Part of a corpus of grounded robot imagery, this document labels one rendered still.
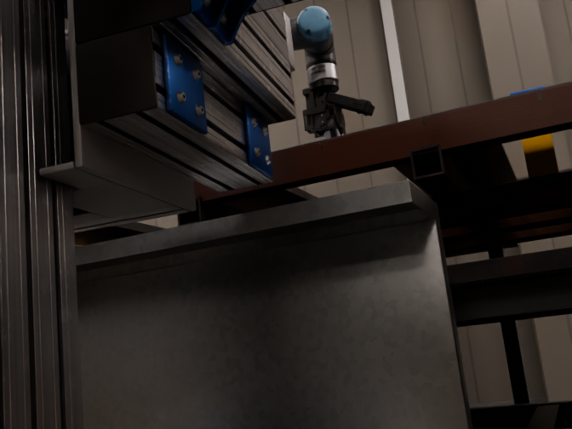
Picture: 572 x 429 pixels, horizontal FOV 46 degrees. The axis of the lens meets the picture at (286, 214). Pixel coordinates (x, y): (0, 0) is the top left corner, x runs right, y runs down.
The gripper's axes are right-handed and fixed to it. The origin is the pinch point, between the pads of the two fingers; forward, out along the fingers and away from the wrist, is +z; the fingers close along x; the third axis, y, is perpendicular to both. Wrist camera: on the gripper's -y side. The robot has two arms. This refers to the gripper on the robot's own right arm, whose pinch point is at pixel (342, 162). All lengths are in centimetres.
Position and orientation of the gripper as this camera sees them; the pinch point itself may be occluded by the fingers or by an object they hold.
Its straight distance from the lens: 160.6
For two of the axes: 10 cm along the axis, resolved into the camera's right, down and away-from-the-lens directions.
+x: -3.9, -1.5, -9.1
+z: 1.1, 9.7, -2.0
